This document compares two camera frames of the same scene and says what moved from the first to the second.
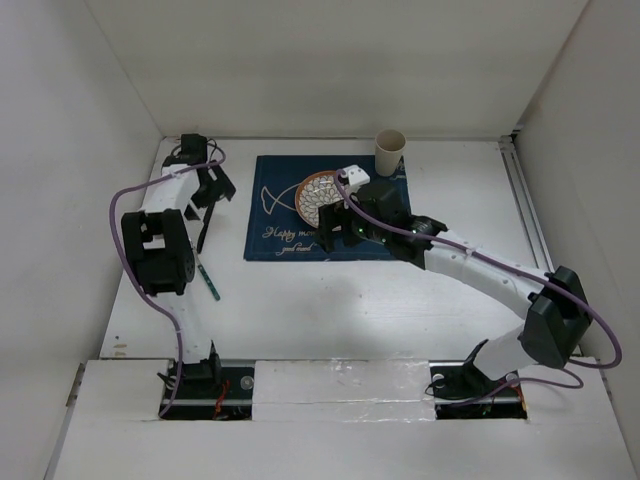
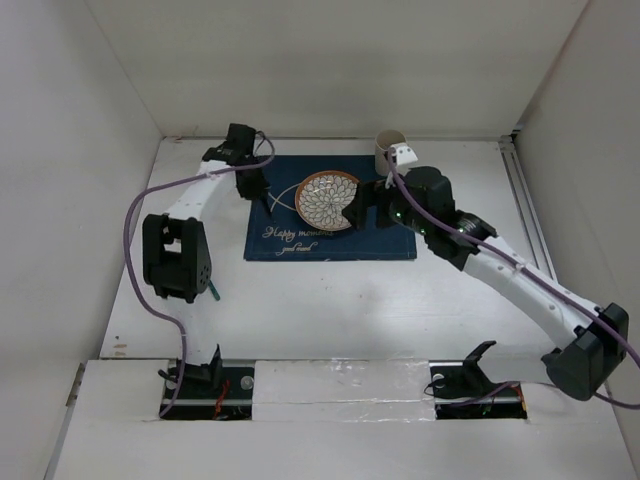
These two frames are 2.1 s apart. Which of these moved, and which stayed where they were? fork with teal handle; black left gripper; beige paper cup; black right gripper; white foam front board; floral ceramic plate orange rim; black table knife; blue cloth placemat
Moved: black table knife; black right gripper; black left gripper
Stayed: floral ceramic plate orange rim; blue cloth placemat; fork with teal handle; beige paper cup; white foam front board
